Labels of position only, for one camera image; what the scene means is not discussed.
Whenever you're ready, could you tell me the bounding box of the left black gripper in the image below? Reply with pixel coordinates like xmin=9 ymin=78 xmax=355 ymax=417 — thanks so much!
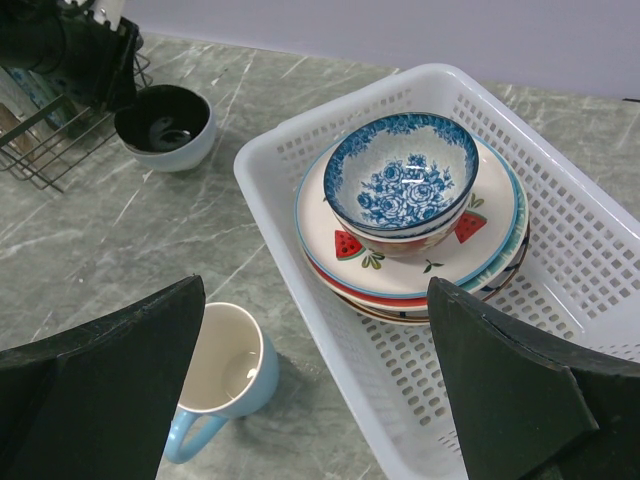
xmin=1 ymin=1 xmax=140 ymax=112

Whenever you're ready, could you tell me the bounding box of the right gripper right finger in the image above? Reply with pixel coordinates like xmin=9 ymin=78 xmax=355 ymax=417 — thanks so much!
xmin=428 ymin=277 xmax=639 ymax=479

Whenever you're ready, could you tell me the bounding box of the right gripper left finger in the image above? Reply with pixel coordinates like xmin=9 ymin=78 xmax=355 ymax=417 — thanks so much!
xmin=1 ymin=275 xmax=205 ymax=479

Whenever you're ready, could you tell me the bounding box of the dark striped bottom bowl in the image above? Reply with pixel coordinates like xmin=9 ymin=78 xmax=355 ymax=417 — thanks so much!
xmin=114 ymin=84 xmax=215 ymax=154

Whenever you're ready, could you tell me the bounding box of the white light blue bowl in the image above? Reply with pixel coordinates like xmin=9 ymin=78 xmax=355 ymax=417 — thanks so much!
xmin=115 ymin=105 xmax=217 ymax=173

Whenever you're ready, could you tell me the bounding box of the blue striped white plate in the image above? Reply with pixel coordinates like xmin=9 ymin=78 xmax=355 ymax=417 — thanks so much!
xmin=368 ymin=226 xmax=530 ymax=320

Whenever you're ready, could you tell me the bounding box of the white watermelon pattern plate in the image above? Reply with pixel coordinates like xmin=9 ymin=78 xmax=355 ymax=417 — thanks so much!
xmin=294 ymin=138 xmax=529 ymax=310

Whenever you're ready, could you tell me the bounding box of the white top bowl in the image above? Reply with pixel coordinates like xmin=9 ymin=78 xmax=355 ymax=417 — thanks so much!
xmin=339 ymin=218 xmax=460 ymax=257

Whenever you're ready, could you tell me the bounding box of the red rimmed bottom plate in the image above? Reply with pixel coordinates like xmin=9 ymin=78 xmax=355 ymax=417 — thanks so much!
xmin=302 ymin=189 xmax=530 ymax=312

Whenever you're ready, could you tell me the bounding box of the white plastic perforated bin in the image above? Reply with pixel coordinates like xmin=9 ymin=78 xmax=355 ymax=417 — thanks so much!
xmin=234 ymin=63 xmax=639 ymax=479

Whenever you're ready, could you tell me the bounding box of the teal patterned plate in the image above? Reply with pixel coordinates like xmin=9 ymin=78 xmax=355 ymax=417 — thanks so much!
xmin=3 ymin=67 xmax=66 ymax=128

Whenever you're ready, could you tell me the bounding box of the light blue mug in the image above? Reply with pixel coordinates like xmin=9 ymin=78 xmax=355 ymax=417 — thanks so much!
xmin=164 ymin=302 xmax=280 ymax=464

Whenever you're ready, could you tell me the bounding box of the black wire dish rack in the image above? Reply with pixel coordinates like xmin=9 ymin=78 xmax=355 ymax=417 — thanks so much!
xmin=0 ymin=52 xmax=154 ymax=194

